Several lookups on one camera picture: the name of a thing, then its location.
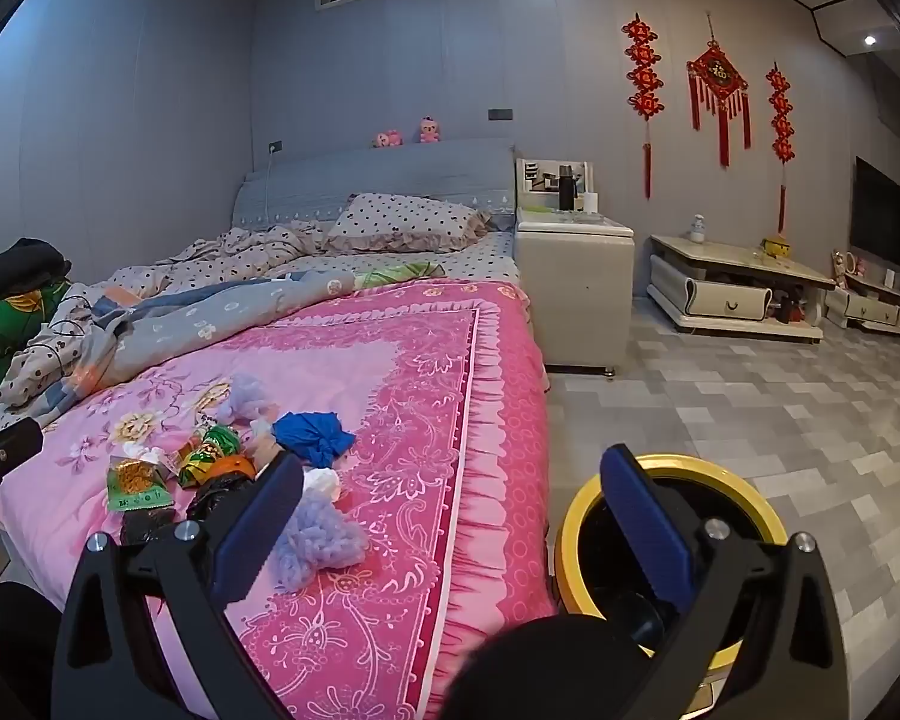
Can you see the small white low cabinet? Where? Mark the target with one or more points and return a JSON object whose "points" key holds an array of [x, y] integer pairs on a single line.
{"points": [[870, 307]]}

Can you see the polka dot ruffled pillow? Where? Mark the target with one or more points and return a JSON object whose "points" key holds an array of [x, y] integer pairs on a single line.
{"points": [[405, 221]]}

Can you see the white nightstand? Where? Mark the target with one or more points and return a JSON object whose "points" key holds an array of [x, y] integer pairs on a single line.
{"points": [[577, 292]]}

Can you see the pink doll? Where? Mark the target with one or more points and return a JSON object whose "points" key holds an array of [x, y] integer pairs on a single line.
{"points": [[847, 268]]}

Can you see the black television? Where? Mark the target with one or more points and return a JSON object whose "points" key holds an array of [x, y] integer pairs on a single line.
{"points": [[881, 214]]}

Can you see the white snowman figurine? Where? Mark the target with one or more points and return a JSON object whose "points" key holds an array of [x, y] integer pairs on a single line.
{"points": [[698, 229]]}

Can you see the green floral pillow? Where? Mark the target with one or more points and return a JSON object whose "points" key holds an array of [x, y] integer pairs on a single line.
{"points": [[0, 322]]}

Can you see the white curved tv cabinet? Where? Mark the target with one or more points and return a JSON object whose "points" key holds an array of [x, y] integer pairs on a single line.
{"points": [[720, 300]]}

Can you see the green white snack packet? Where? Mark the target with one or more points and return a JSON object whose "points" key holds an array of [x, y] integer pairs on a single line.
{"points": [[139, 484]]}

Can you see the long red knot decoration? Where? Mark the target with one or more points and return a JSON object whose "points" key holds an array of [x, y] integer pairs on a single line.
{"points": [[643, 67], [780, 112]]}

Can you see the black thermos bottle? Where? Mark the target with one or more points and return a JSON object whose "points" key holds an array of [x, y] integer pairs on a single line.
{"points": [[566, 187]]}

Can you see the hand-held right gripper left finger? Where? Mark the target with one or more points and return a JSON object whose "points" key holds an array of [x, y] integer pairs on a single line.
{"points": [[259, 532]]}

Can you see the green yellow snack bag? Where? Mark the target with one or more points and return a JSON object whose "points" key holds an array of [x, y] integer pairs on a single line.
{"points": [[206, 450]]}

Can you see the grey blue bed headboard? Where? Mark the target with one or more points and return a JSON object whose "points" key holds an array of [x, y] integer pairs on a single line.
{"points": [[390, 172]]}

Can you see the blue plastic bag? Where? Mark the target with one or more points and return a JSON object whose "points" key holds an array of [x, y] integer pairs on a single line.
{"points": [[311, 435]]}

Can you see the yellow rimmed black trash bin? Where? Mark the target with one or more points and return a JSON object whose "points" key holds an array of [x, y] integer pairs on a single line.
{"points": [[577, 510]]}

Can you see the floral polka dot duvet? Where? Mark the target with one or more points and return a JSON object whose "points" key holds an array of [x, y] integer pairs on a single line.
{"points": [[195, 300]]}

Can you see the black cloth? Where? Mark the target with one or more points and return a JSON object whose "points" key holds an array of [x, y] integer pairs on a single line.
{"points": [[15, 262]]}

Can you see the orange wrapper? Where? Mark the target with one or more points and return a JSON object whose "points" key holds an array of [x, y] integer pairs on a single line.
{"points": [[232, 467]]}

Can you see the pink plush toy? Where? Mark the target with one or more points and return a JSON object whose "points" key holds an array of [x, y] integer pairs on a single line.
{"points": [[429, 130], [387, 139]]}

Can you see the white tissue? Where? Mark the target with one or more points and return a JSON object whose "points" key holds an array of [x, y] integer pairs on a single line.
{"points": [[321, 481]]}

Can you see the white polka dot bed sheet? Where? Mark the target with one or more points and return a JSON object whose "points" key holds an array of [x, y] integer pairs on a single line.
{"points": [[480, 255]]}

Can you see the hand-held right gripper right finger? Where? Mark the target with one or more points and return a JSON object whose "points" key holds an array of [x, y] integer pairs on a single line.
{"points": [[645, 532]]}

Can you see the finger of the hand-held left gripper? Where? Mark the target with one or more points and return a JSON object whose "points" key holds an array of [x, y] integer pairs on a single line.
{"points": [[4, 457]]}

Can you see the red diamond knot decoration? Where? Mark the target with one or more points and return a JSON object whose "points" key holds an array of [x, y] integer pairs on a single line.
{"points": [[718, 71]]}

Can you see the pink floral bedspread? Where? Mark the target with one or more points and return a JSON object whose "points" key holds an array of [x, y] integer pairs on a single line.
{"points": [[420, 405]]}

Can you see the black plastic bag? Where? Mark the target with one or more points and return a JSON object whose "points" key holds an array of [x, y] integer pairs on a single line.
{"points": [[217, 495]]}

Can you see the purple knitted cloth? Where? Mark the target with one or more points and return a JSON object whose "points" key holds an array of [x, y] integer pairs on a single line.
{"points": [[251, 394], [322, 540]]}

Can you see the small white paper ball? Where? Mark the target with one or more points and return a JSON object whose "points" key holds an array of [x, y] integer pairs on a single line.
{"points": [[144, 454]]}

